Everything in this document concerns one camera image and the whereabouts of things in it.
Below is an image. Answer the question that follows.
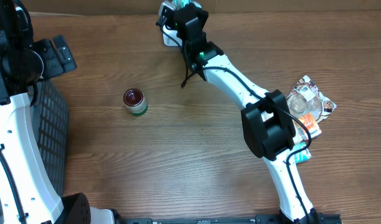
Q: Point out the light teal snack packet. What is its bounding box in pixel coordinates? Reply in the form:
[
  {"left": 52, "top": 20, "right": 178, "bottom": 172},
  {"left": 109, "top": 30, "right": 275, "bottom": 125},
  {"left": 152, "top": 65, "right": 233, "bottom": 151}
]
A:
[{"left": 171, "top": 0, "right": 202, "bottom": 9}]

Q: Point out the brown snack pouch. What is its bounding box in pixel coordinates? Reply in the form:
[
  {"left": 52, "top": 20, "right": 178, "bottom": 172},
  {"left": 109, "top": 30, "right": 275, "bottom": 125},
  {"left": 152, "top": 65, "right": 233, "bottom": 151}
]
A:
[{"left": 286, "top": 75, "right": 337, "bottom": 123}]

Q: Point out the orange tissue pack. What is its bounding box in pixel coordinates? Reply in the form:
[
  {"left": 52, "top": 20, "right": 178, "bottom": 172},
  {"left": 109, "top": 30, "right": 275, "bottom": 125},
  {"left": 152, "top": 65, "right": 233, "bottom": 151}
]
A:
[{"left": 296, "top": 113, "right": 322, "bottom": 140}]

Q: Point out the teal tissue pack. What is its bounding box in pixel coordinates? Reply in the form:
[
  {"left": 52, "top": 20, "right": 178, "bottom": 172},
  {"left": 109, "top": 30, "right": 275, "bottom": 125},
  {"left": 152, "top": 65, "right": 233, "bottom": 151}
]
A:
[{"left": 293, "top": 142, "right": 312, "bottom": 164}]

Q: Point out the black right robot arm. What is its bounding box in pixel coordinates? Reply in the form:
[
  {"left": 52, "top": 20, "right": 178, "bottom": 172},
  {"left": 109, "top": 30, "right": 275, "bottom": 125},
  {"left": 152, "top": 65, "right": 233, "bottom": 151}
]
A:
[{"left": 156, "top": 2, "right": 320, "bottom": 223}]

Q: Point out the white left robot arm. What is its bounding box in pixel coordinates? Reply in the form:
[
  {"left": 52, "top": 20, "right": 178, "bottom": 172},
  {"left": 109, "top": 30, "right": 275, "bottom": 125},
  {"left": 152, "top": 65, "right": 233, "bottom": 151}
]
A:
[{"left": 0, "top": 1, "right": 120, "bottom": 223}]

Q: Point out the white barcode scanner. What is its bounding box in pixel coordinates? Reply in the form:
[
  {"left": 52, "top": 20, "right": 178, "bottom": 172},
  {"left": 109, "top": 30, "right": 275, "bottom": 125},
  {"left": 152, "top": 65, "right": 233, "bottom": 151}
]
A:
[{"left": 162, "top": 26, "right": 182, "bottom": 47}]

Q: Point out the grey plastic mesh basket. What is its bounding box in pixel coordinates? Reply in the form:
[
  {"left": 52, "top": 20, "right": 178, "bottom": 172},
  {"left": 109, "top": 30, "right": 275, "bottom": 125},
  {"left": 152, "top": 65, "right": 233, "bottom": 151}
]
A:
[{"left": 31, "top": 80, "right": 69, "bottom": 196}]

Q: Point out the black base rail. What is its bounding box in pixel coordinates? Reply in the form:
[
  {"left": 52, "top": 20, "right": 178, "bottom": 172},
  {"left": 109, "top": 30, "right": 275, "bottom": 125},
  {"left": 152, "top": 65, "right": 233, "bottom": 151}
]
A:
[{"left": 117, "top": 213, "right": 343, "bottom": 224}]

